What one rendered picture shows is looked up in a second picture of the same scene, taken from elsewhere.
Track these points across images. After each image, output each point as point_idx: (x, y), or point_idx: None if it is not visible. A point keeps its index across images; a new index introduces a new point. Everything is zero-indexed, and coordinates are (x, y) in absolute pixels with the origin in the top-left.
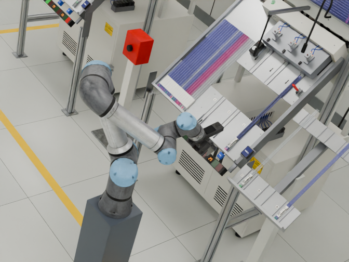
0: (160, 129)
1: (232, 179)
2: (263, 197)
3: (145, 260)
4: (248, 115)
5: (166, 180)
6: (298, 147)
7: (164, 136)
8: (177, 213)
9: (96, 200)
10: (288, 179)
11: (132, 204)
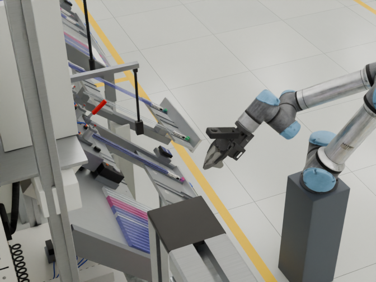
0: (293, 118)
1: (191, 146)
2: (168, 122)
3: None
4: (91, 272)
5: None
6: (32, 235)
7: (292, 104)
8: None
9: (339, 187)
10: (133, 120)
11: (300, 174)
